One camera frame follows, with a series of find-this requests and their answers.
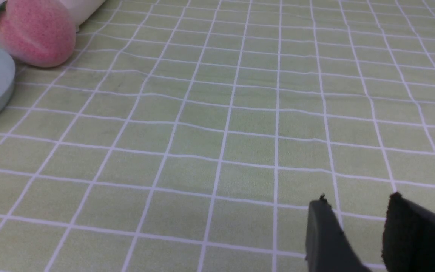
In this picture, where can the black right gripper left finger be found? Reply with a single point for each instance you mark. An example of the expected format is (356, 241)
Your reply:
(327, 248)

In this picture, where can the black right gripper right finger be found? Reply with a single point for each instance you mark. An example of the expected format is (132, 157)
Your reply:
(408, 239)

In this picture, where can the green checkered tablecloth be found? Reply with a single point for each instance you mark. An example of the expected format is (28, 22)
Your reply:
(191, 135)

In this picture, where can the white two-slot toaster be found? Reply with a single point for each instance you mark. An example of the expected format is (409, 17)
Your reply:
(80, 10)

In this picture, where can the pink peach toy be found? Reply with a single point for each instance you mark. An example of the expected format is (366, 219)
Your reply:
(40, 33)

